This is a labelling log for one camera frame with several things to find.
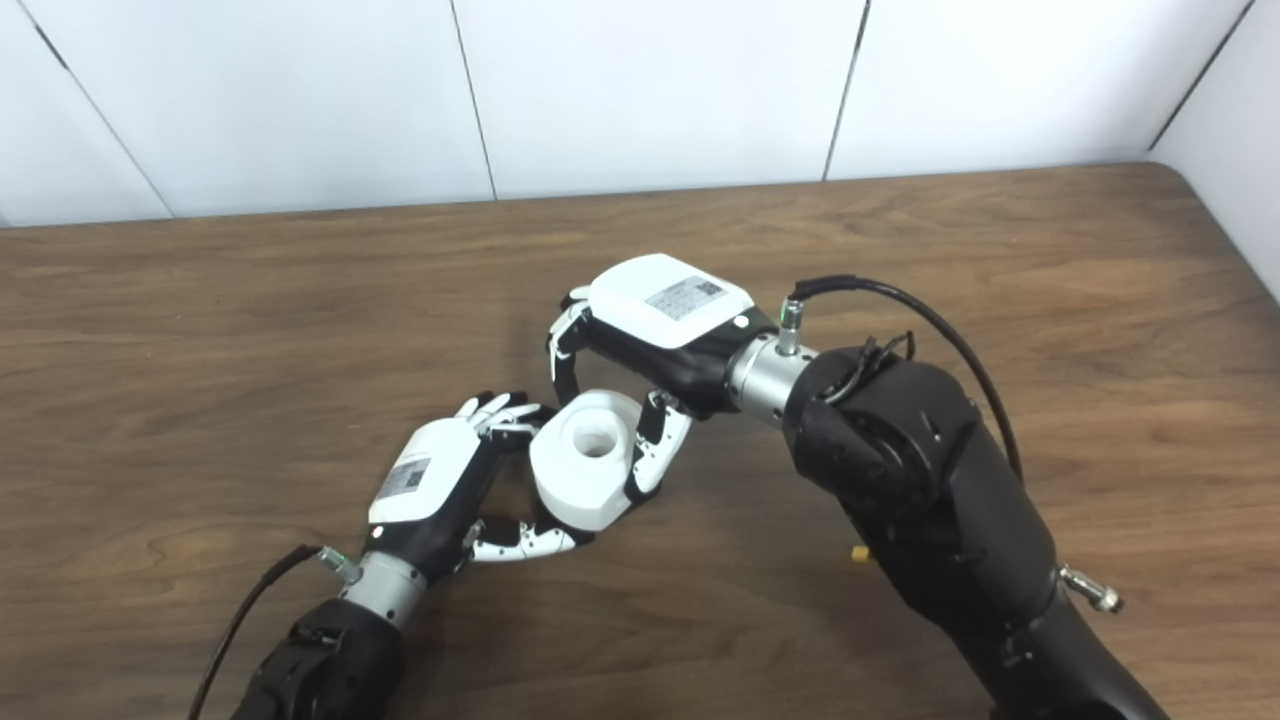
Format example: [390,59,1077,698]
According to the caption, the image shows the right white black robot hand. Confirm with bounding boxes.
[546,253,781,501]

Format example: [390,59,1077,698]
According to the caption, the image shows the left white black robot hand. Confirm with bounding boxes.
[367,391,596,586]

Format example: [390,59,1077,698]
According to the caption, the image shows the round white piece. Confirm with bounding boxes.
[529,390,644,532]

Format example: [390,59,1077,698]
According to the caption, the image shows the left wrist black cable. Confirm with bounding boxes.
[188,543,361,720]

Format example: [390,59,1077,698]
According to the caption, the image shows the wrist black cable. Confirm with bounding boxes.
[188,543,361,720]
[780,275,1026,481]

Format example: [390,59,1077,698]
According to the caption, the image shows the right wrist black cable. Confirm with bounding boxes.
[780,275,1026,481]

